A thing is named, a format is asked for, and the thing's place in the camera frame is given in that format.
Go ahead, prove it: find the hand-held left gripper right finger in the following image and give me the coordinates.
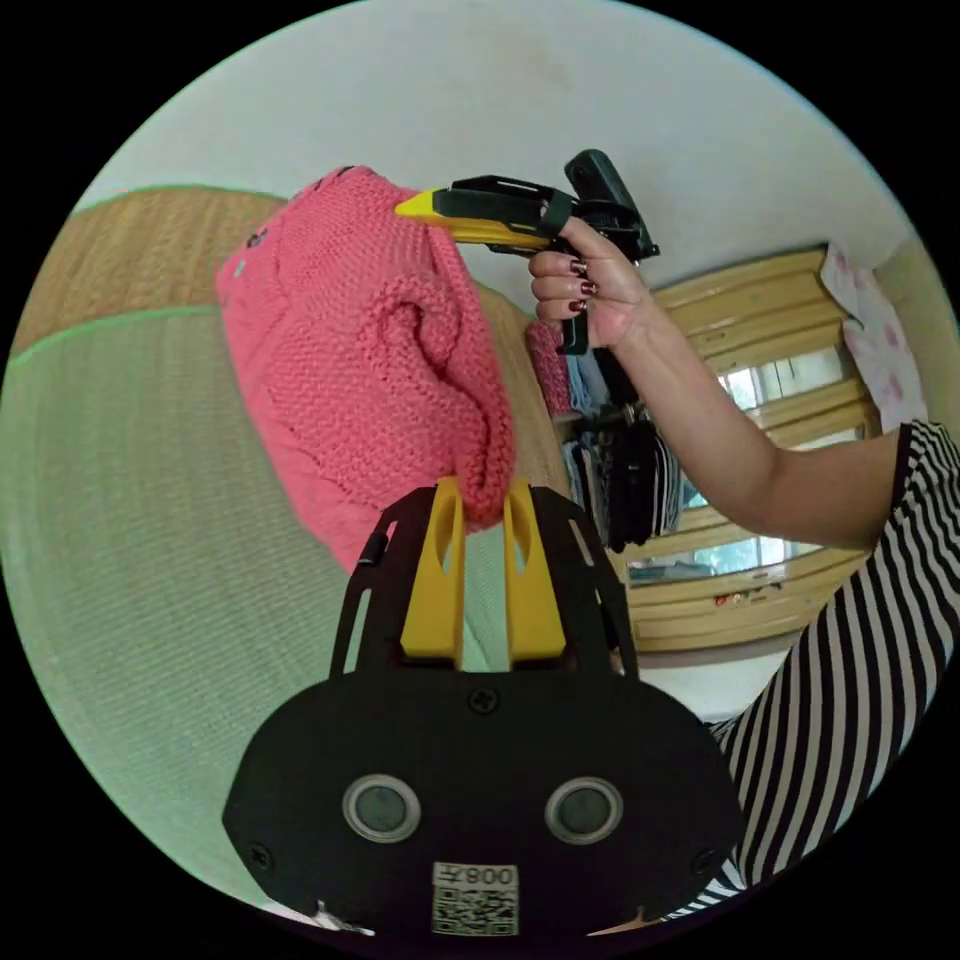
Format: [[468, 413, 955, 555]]
[[503, 478, 567, 670]]

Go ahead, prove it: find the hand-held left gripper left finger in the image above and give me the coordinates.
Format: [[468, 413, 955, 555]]
[[399, 476, 468, 670]]

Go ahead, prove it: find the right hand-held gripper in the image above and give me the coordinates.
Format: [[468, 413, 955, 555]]
[[394, 174, 663, 355]]

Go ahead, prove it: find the pink knitted sweater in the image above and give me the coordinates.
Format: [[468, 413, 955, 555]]
[[215, 164, 519, 577]]

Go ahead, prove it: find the person's right forearm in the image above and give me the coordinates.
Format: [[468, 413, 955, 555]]
[[611, 299, 913, 553]]

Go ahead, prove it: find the person's right hand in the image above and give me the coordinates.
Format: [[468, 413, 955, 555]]
[[527, 220, 655, 354]]

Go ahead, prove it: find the pile of clothes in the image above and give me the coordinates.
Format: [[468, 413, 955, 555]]
[[524, 318, 685, 555]]

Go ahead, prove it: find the yellow wooden framed window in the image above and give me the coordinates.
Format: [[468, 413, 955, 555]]
[[618, 245, 890, 655]]

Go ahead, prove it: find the bed with woven mat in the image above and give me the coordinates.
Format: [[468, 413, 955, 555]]
[[0, 185, 573, 913]]

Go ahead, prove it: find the person's body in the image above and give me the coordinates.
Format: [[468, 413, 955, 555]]
[[663, 419, 960, 922]]

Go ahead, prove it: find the white curtain with pink flowers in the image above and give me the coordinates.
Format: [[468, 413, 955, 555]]
[[819, 240, 933, 435]]

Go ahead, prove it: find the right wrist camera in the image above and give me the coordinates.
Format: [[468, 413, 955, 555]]
[[563, 148, 640, 226]]

